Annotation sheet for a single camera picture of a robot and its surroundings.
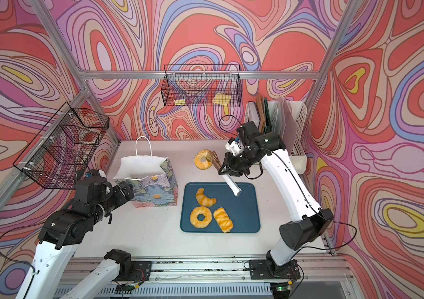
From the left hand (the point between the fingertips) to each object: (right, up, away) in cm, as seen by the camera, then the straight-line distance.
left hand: (128, 190), depth 68 cm
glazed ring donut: (+27, +14, +13) cm, 33 cm away
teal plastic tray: (+46, -13, +19) cm, 52 cm away
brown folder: (+56, +30, +24) cm, 67 cm away
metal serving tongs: (+38, +2, -6) cm, 39 cm away
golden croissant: (+26, -9, +21) cm, 35 cm away
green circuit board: (-2, -38, +3) cm, 39 cm away
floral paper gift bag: (+6, +2, +7) cm, 10 cm away
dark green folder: (+56, +27, +15) cm, 64 cm away
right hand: (+35, +4, +2) cm, 35 cm away
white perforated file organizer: (+80, +39, +37) cm, 97 cm away
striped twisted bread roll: (+36, -16, +15) cm, 42 cm away
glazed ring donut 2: (+27, -13, +19) cm, 35 cm away
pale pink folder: (+67, +27, +19) cm, 75 cm away
